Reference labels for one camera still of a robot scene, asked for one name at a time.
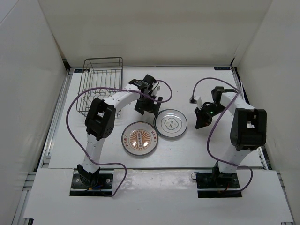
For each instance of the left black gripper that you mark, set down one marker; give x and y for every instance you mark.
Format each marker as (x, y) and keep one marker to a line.
(152, 108)

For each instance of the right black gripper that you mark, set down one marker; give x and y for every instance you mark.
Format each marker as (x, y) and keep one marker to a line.
(202, 121)

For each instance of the white plate black lettering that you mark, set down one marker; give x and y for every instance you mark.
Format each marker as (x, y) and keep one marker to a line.
(171, 138)

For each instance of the orange sunburst pattern plate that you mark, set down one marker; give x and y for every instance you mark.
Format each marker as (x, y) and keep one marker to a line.
(139, 139)

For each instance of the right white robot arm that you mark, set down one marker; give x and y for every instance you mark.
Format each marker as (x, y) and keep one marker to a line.
(248, 131)

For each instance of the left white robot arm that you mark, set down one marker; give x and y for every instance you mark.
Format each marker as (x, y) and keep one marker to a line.
(100, 120)

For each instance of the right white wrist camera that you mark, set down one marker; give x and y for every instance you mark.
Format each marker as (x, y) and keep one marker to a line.
(197, 101)

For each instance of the grey wire dish rack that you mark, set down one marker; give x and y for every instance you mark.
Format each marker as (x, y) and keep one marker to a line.
(105, 72)

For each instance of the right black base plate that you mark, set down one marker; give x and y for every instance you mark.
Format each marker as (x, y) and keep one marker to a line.
(207, 187)

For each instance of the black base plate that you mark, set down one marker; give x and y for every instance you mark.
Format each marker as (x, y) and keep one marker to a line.
(101, 188)
(207, 187)

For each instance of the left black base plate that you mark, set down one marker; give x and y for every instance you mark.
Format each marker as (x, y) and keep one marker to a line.
(101, 188)

